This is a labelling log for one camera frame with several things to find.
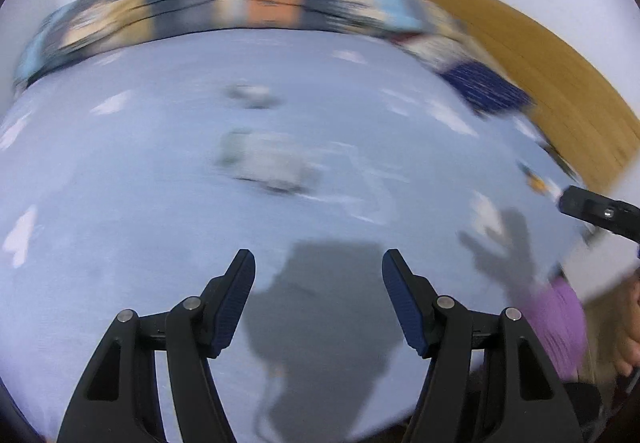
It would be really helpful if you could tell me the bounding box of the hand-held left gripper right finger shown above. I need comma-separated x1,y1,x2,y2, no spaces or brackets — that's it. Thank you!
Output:
381,249,583,443

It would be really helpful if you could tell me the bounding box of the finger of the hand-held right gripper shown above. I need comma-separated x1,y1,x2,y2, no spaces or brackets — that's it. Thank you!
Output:
557,186,640,244

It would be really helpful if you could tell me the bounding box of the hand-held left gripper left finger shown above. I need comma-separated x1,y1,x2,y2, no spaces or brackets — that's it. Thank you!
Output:
56,249,257,443

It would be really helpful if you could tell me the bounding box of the purple plastic basket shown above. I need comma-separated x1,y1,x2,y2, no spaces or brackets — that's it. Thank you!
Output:
520,273,588,381

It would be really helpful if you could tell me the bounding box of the person's right hand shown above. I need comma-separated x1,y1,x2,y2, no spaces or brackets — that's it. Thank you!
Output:
614,270,640,378

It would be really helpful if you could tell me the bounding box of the small orange and blue wrapper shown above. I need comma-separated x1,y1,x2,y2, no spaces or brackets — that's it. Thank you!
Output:
517,162,563,196

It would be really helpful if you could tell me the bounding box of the wooden headboard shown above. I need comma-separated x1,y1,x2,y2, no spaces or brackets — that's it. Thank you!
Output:
425,0,640,194

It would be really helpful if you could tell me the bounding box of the dark blue and white pillow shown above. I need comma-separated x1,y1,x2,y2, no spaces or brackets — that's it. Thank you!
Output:
395,30,536,116

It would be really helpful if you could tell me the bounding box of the dark cloth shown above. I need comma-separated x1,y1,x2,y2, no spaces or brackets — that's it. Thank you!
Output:
565,380,606,430

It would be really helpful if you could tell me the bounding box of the grey crumpled paper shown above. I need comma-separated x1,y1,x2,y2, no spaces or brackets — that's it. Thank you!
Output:
225,82,281,110

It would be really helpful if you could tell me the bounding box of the light blue pillow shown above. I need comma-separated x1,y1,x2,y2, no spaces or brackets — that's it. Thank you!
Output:
340,0,441,36

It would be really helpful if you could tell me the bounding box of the patchwork folded quilt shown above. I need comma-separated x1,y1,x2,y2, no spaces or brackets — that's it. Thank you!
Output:
12,0,351,89

